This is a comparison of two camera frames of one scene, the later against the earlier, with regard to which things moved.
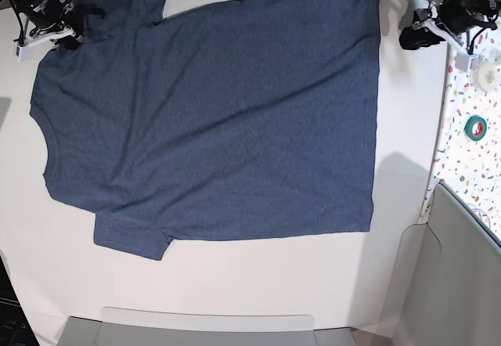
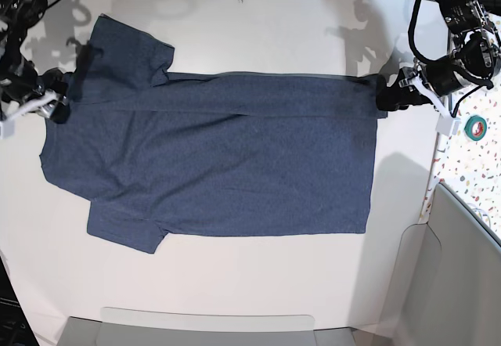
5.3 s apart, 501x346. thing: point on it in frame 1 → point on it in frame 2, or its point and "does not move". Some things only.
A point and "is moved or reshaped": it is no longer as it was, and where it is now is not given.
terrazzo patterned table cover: (468, 162) does not move
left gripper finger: (36, 36) → (33, 104)
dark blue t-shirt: (253, 120) is moved or reshaped
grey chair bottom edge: (173, 327) does not move
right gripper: (455, 14) → (441, 74)
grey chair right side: (446, 290) does not move
